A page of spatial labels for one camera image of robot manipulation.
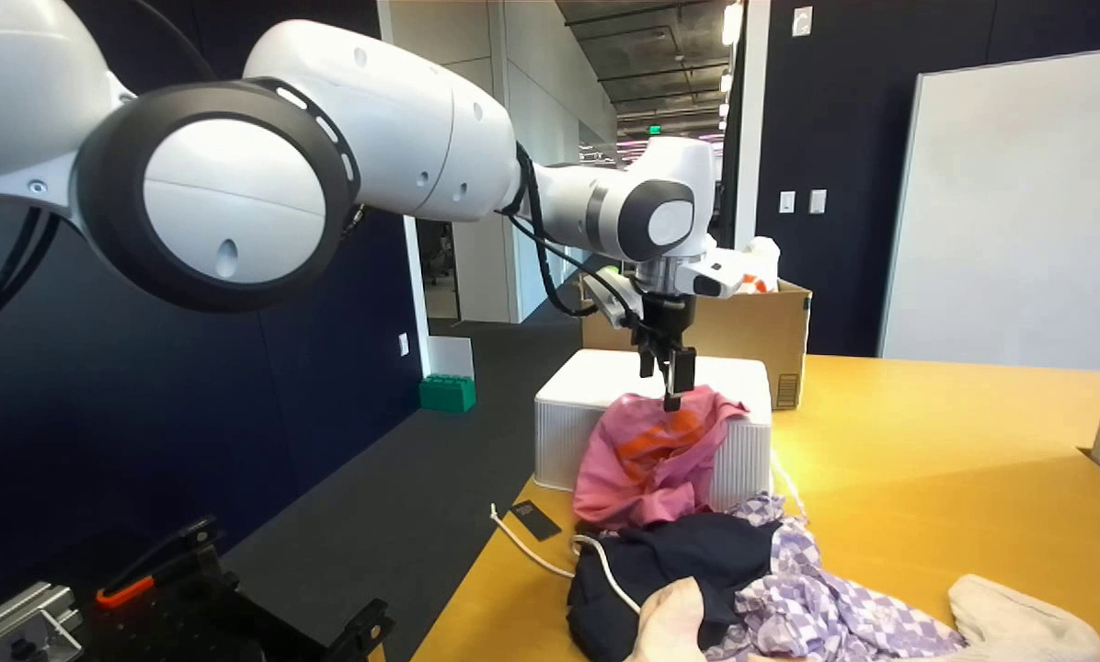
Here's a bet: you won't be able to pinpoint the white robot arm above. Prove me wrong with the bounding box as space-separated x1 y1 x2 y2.
0 0 761 399

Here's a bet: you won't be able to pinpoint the wall light switches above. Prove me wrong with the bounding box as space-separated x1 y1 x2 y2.
777 189 829 217

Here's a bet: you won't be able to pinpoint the white board panel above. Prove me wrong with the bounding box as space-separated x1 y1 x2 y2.
879 53 1100 368

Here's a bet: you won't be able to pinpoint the brown cardboard box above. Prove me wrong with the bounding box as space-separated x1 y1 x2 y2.
580 279 814 412

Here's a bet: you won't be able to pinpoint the white basket box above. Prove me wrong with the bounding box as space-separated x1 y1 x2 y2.
533 350 771 512

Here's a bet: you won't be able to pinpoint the green block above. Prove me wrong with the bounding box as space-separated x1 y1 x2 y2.
418 374 479 412

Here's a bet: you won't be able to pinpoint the pink shirt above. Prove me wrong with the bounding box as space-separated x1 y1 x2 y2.
575 385 748 531

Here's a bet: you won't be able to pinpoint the aluminium extrusion bracket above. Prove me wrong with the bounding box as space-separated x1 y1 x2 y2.
0 582 83 662

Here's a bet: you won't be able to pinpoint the purple white patterned garment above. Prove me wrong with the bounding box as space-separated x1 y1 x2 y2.
707 493 965 662

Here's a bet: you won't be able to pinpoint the orange black clamp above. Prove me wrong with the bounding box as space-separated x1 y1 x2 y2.
93 519 217 612

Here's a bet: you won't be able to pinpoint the beige cream garment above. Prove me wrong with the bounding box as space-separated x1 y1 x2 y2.
624 574 1100 662

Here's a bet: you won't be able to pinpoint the white cable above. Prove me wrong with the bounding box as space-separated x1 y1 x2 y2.
487 501 644 617

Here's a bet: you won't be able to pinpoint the small black card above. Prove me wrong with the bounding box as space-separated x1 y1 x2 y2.
512 501 560 540

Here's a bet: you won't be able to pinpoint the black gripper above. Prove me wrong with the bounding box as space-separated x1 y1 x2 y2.
634 295 696 412

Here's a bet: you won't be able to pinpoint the navy blue garment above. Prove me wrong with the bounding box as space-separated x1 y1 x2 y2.
566 512 777 662

